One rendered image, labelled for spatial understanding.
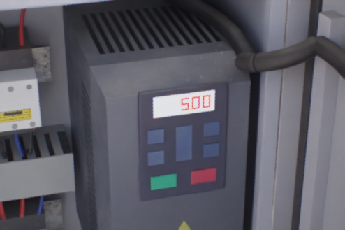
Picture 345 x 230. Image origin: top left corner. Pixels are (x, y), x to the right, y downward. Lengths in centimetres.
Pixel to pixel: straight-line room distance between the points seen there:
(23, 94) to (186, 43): 14
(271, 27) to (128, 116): 12
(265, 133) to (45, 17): 24
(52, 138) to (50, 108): 3
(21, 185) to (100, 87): 18
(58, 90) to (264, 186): 23
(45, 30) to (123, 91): 17
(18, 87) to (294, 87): 22
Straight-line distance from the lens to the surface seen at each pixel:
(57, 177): 73
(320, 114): 58
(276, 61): 55
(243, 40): 62
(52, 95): 76
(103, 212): 65
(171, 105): 59
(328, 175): 61
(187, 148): 61
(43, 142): 74
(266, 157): 63
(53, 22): 73
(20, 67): 68
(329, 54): 54
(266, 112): 61
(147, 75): 59
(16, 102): 66
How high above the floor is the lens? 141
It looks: 28 degrees down
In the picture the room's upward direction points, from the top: straight up
